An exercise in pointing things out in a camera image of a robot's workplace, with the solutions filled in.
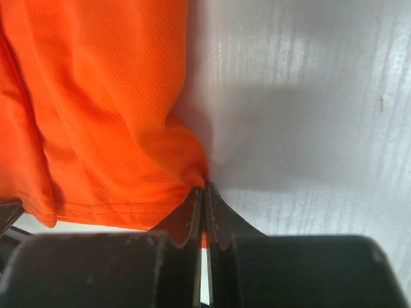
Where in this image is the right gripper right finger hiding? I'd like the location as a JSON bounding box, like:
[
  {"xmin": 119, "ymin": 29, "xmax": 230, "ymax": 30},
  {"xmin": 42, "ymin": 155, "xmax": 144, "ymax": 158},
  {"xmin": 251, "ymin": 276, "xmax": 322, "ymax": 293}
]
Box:
[{"xmin": 204, "ymin": 182, "xmax": 408, "ymax": 307}]

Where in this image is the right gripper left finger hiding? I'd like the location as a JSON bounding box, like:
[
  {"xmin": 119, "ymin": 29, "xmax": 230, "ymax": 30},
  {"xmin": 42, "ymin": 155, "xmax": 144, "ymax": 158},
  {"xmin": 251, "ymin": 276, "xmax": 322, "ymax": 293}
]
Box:
[{"xmin": 1, "ymin": 189, "xmax": 202, "ymax": 307}]

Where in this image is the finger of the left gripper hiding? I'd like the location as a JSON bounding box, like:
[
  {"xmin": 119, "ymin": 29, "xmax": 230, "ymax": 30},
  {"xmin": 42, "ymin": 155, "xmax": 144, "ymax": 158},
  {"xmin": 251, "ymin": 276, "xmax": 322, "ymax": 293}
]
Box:
[{"xmin": 0, "ymin": 200, "xmax": 25, "ymax": 237}]

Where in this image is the orange t-shirt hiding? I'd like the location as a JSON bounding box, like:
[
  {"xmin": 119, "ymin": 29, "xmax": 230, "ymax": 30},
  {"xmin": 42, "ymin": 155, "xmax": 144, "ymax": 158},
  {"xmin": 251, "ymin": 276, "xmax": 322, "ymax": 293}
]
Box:
[{"xmin": 1, "ymin": 1, "xmax": 209, "ymax": 230}]

